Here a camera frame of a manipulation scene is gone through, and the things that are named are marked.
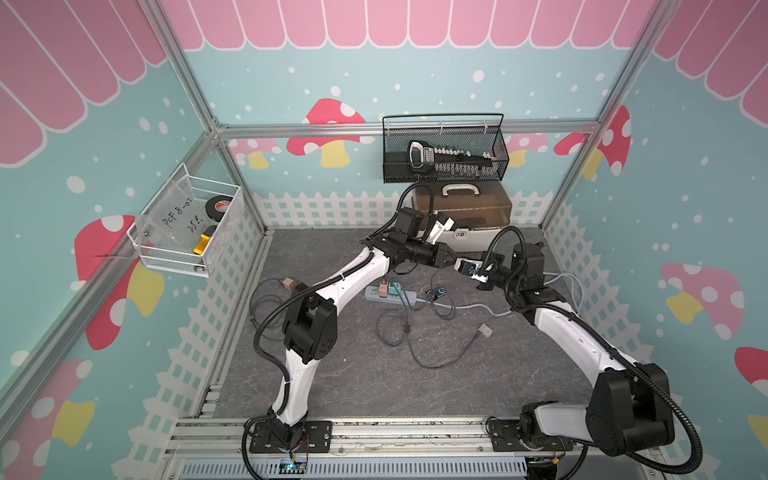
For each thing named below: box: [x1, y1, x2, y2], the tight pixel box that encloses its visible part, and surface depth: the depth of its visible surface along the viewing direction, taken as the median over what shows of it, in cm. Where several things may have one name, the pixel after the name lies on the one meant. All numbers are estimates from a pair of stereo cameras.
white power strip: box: [364, 286, 417, 305], surface depth 99 cm
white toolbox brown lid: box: [414, 180, 512, 253], surface depth 104 cm
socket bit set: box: [407, 140, 500, 177], surface depth 91 cm
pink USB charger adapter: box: [379, 281, 389, 298], surface depth 96 cm
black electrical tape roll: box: [205, 195, 234, 222], surface depth 81 cm
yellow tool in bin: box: [193, 233, 211, 255], surface depth 64 cm
